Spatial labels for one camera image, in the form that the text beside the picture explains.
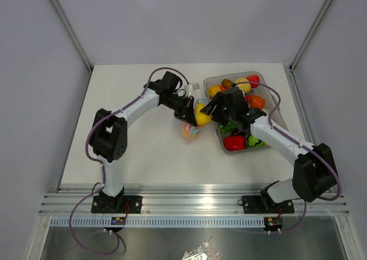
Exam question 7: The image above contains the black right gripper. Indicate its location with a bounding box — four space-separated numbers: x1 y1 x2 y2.
201 91 236 127

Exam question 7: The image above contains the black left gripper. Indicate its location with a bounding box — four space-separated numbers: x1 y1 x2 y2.
162 94 197 127

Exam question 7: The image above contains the yellow toy pear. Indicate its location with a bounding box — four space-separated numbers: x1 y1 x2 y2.
196 103 212 126

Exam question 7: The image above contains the orange pink toy peach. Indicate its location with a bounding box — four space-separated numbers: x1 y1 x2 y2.
181 123 201 142

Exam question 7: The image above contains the clear zip top bag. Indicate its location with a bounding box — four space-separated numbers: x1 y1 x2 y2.
181 98 212 141

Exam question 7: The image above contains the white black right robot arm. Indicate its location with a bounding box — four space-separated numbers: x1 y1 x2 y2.
201 87 341 212

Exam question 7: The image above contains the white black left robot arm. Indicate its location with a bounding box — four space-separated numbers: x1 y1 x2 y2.
85 67 197 213

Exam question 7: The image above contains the clear plastic food bin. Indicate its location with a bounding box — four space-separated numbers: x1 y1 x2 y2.
203 71 276 154

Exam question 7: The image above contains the bag of small parts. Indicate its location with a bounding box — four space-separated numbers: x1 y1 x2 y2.
181 236 222 260

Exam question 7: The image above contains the small yellow toy fruit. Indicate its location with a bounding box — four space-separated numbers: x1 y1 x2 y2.
208 85 222 98

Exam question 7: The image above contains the green white toy cabbage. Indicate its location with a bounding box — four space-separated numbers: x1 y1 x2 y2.
218 121 236 133

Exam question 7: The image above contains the brown toy kiwi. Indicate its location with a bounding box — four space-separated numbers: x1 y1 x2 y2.
221 79 234 90

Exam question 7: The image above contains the dark purple toy eggplant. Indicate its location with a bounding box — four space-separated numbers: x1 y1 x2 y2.
231 128 247 137

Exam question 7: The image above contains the red toy bell pepper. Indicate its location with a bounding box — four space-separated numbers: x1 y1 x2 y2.
224 135 246 152

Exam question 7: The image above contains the pale yellow toy apple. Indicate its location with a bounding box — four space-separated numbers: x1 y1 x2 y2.
235 78 252 94

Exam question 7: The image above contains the red toy tomato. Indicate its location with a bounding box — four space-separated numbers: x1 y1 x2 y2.
248 95 266 109

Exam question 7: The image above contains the green striped toy watermelon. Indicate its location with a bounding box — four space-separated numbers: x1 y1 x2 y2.
246 135 266 148

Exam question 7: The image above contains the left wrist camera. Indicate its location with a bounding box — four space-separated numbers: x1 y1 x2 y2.
183 83 200 98

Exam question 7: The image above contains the aluminium mounting rail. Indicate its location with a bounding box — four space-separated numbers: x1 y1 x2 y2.
38 185 349 217

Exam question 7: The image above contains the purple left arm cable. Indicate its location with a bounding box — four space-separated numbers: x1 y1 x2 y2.
85 67 190 165

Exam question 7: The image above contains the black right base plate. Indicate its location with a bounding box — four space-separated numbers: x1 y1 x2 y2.
237 195 295 214

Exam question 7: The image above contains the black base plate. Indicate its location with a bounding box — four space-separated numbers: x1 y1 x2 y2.
91 195 143 214
237 195 295 214

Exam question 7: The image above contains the white slotted cable duct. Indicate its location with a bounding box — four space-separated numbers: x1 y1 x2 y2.
50 216 265 228

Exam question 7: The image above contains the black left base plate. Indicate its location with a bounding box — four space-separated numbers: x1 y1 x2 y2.
91 195 143 214

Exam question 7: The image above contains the right aluminium frame post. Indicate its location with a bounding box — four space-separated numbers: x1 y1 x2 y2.
289 0 335 73

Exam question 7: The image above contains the aluminium frame post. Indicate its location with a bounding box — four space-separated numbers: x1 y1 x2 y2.
49 0 93 75
289 0 335 73

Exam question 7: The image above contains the left aluminium frame post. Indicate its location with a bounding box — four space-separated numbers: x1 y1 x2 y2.
49 0 93 75

